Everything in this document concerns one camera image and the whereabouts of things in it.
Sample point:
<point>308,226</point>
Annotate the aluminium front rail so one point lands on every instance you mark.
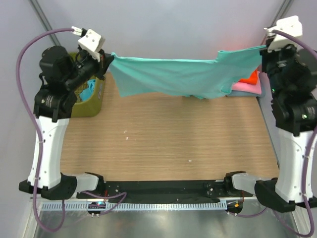
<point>264,190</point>

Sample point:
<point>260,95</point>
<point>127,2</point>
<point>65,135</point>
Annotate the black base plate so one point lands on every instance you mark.
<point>161,190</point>

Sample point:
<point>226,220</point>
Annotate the green plastic tub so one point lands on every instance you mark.
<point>91,107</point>

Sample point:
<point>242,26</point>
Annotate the white slotted cable duct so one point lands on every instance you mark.
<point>91,206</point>

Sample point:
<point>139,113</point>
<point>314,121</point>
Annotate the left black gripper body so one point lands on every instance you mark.
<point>86,67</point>

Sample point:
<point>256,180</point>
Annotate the grey blue folded t shirt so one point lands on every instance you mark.
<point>247,94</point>

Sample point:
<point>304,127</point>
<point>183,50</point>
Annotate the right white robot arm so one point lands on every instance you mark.
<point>295,111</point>

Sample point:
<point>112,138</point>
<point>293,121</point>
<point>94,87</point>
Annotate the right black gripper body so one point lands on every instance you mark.
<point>273,62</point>

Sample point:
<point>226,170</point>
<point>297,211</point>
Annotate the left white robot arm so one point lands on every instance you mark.
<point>53,105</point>

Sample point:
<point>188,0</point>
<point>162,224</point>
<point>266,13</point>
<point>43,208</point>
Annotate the teal t shirt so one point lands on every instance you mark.
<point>204,79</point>

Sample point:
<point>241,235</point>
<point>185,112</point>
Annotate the orange folded t shirt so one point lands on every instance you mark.
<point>252,79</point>

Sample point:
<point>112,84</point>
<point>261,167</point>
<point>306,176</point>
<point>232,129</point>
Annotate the pink folded t shirt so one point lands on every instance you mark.
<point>247,87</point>

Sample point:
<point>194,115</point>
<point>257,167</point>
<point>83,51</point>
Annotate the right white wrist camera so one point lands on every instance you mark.
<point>274,35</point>

